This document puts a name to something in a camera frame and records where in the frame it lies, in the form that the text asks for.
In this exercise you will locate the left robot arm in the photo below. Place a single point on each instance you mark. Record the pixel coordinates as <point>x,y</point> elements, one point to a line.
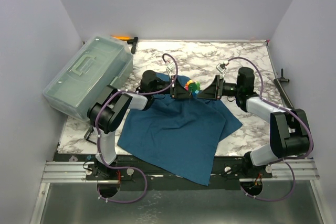
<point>109,109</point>

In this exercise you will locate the colourful plush flower brooch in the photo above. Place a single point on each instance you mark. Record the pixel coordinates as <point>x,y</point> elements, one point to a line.
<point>193,88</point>

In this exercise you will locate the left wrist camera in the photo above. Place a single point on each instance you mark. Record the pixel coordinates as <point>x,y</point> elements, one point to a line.
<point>170,68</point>

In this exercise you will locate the clear plastic storage box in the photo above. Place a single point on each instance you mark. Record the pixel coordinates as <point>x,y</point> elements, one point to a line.
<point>101,61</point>

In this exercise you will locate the black clamp bar right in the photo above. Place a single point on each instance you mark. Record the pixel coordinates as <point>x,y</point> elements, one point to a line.
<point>280,80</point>

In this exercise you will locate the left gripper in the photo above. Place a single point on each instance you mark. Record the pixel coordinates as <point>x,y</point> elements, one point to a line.
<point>178,92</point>

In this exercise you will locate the blue t-shirt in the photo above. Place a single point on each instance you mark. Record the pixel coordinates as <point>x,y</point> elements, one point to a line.
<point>179,136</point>

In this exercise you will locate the orange tool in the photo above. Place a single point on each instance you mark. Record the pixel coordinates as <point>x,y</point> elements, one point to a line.
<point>121,37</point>

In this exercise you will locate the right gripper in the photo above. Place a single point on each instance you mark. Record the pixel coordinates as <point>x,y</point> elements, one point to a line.
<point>220,88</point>

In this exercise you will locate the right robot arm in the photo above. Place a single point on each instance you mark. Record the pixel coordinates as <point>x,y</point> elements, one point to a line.
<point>289,132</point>

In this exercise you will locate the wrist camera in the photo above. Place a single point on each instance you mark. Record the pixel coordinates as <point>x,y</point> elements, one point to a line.
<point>170,68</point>
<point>222,69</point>

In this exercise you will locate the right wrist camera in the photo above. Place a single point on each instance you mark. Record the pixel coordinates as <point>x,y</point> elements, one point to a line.
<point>222,69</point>

